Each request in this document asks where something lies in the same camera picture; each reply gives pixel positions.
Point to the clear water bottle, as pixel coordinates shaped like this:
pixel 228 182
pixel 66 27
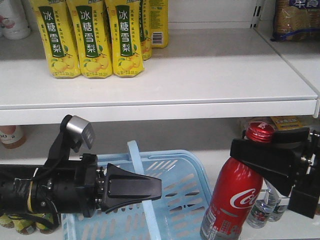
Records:
pixel 262 210
pixel 280 207

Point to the white peach drink bottle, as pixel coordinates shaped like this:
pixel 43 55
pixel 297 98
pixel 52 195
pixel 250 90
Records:
pixel 13 20

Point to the white metal shelving unit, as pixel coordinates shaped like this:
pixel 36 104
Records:
pixel 220 65

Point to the yellow pear drink bottle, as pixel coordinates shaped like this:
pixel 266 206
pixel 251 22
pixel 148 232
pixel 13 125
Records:
pixel 127 57
pixel 57 34
pixel 89 18

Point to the orange C100 juice bottle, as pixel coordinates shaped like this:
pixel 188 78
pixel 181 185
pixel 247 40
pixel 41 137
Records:
pixel 12 136

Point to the clear cookie box yellow label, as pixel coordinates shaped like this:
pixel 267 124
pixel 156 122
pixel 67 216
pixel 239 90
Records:
pixel 279 123

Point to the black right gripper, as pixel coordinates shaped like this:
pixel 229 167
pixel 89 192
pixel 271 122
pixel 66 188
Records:
pixel 287 165

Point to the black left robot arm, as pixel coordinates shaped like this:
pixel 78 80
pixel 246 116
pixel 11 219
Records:
pixel 25 189

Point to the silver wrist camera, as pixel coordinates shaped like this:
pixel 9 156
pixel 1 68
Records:
pixel 81 131

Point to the light blue plastic basket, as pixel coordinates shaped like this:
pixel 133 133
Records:
pixel 185 197

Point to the biscuit pack blue label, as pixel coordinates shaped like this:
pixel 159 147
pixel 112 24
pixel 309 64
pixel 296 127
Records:
pixel 296 20

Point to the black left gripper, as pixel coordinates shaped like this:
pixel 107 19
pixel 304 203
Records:
pixel 76 187

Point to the red aluminium coke bottle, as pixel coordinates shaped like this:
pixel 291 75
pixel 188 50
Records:
pixel 234 194

